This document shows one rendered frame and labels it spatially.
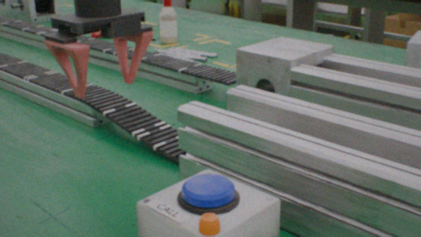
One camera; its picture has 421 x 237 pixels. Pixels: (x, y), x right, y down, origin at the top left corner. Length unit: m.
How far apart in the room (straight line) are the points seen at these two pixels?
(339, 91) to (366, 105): 0.04
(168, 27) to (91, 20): 0.53
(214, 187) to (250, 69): 0.33
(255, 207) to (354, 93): 0.26
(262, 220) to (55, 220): 0.21
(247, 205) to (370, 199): 0.09
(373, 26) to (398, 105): 2.48
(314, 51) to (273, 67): 0.06
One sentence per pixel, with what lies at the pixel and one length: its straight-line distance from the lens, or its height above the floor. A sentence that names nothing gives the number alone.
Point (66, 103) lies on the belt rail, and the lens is 0.77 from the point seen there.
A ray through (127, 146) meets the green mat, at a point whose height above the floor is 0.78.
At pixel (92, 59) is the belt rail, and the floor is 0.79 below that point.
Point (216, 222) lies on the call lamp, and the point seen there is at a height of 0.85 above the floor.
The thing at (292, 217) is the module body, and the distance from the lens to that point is 0.47.
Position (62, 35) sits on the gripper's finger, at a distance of 0.68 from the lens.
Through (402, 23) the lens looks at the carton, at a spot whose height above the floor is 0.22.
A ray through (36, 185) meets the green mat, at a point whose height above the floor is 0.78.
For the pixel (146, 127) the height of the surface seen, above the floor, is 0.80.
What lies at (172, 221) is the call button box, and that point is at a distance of 0.39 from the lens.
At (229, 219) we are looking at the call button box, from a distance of 0.39.
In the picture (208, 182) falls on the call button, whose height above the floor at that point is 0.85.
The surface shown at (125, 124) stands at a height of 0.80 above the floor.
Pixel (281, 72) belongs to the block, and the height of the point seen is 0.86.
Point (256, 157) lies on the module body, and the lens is 0.48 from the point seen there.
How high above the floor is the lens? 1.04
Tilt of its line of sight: 21 degrees down
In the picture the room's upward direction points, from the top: 1 degrees counter-clockwise
